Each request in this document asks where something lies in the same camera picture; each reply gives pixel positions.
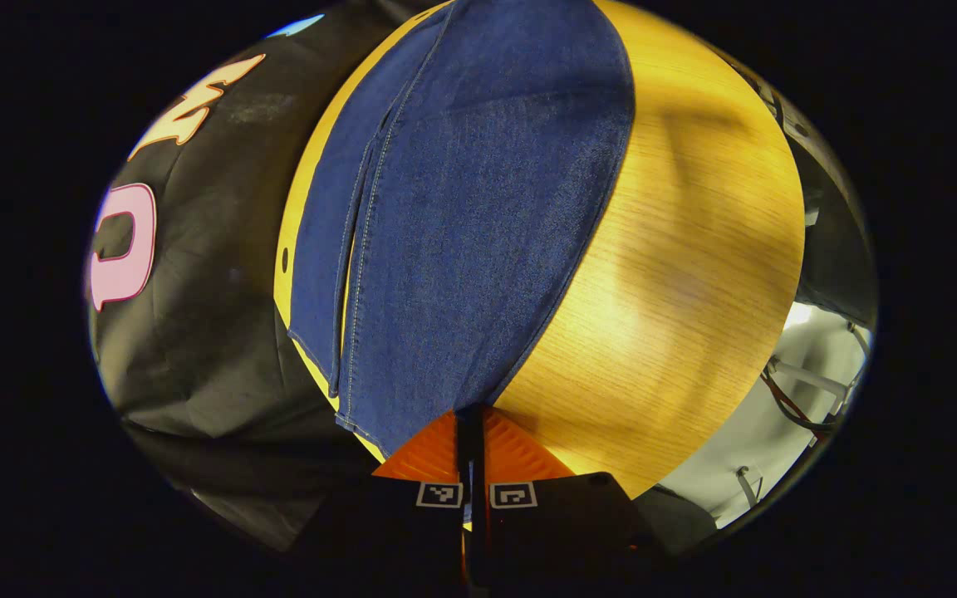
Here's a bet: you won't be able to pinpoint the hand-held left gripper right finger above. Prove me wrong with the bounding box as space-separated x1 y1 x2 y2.
472 405 664 598

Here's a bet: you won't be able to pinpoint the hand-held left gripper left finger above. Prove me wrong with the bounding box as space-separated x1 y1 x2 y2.
296 405 473 598

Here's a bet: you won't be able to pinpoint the blue denim jeans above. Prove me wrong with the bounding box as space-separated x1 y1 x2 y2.
287 0 636 459

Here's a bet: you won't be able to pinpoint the black backdrop cloth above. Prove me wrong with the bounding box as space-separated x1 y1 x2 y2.
84 0 463 553

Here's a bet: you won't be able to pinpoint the white metal bar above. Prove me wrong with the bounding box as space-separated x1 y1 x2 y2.
765 355 855 404

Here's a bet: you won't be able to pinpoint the red and black cable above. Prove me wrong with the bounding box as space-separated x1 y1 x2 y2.
759 365 842 435

